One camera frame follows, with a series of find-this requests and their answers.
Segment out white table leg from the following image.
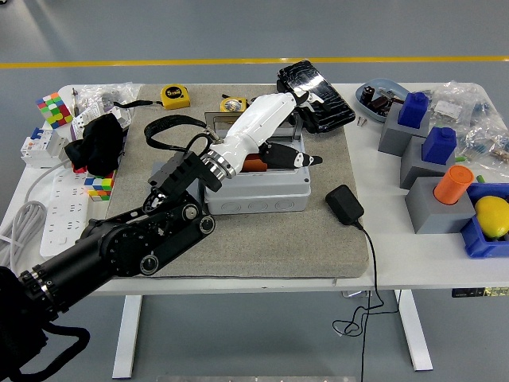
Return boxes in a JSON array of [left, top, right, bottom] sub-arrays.
[[112, 294, 143, 379], [397, 290, 433, 372]]

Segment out small white breaker module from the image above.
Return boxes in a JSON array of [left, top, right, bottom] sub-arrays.
[[70, 105, 133, 138]]

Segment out grey plastic box with lid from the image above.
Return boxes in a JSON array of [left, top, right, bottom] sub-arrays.
[[204, 109, 312, 216]]

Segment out glossy black pouch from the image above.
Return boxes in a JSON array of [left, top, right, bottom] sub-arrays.
[[276, 59, 357, 135]]

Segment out clear bag of parts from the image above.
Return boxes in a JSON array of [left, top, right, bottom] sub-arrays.
[[427, 81, 500, 134], [457, 126, 509, 178]]

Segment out white cable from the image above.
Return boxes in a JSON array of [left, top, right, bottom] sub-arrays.
[[0, 158, 68, 268]]

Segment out black cloth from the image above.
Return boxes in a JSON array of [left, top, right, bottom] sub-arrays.
[[64, 115, 127, 177]]

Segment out brown electronic component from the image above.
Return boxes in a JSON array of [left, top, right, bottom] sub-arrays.
[[370, 95, 393, 115]]

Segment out black adapter cord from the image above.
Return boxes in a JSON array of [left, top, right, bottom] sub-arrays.
[[332, 220, 400, 382]]

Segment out yellow round tape measure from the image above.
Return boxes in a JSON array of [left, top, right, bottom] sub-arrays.
[[220, 94, 251, 115]]

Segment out small bright puzzle cube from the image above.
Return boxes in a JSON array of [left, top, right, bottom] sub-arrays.
[[86, 170, 116, 202]]

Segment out blue-grey dish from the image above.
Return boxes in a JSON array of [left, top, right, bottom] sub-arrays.
[[355, 78, 410, 123]]

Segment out yellow lemon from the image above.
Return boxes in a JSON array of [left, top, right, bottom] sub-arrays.
[[475, 195, 509, 240]]

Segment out white circuit breaker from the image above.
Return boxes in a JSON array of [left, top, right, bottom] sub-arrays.
[[20, 127, 71, 170]]

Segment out yellow square tape measure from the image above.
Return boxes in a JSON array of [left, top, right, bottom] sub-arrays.
[[113, 84, 192, 111]]

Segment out clear crumpled plastic bag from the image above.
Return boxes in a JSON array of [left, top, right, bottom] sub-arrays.
[[75, 81, 143, 120]]

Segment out black table control panel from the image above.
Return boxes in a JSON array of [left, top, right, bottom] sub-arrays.
[[451, 286, 509, 298]]

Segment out pastel large puzzle cube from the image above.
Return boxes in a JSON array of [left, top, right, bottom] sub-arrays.
[[35, 92, 76, 130]]

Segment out white power strip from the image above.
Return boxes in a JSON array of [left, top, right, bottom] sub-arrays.
[[40, 161, 91, 258]]

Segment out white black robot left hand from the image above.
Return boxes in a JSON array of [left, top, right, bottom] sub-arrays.
[[206, 89, 324, 176]]

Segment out blue plastic bin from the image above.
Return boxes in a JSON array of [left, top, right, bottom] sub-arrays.
[[460, 182, 509, 259]]

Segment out black power adapter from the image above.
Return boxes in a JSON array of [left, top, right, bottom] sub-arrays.
[[324, 184, 366, 227]]

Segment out grey-brown mat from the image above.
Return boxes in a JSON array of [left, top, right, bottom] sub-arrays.
[[103, 83, 370, 279]]

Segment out blue bottle-shaped block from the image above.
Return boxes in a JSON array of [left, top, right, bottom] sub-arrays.
[[398, 92, 430, 129], [421, 127, 457, 165]]

